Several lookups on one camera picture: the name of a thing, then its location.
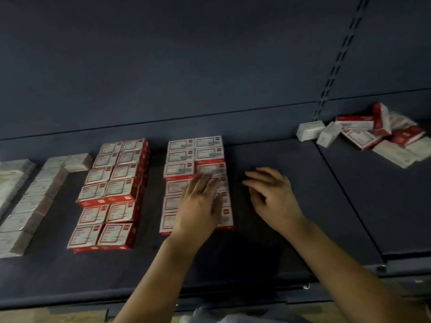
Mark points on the person's left hand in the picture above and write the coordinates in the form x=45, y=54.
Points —
x=199, y=212

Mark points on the person's grey clothing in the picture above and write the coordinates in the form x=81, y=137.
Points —
x=249, y=316

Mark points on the white paper card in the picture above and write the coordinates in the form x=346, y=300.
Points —
x=306, y=286

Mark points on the person's right hand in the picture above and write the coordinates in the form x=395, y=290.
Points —
x=279, y=202

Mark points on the dark metal shelf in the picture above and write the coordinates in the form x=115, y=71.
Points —
x=202, y=57

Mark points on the person's right forearm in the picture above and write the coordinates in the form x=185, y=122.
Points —
x=360, y=279

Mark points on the pile of red white boxes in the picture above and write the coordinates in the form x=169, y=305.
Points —
x=396, y=154

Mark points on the person's left forearm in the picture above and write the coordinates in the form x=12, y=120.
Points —
x=161, y=282

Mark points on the small red white box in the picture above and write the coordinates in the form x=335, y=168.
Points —
x=165, y=223
x=92, y=191
x=180, y=156
x=227, y=198
x=212, y=168
x=84, y=235
x=210, y=153
x=168, y=203
x=121, y=187
x=126, y=171
x=93, y=214
x=224, y=181
x=175, y=187
x=106, y=159
x=122, y=211
x=116, y=233
x=135, y=144
x=99, y=174
x=180, y=144
x=209, y=142
x=131, y=156
x=112, y=147
x=226, y=217
x=178, y=169

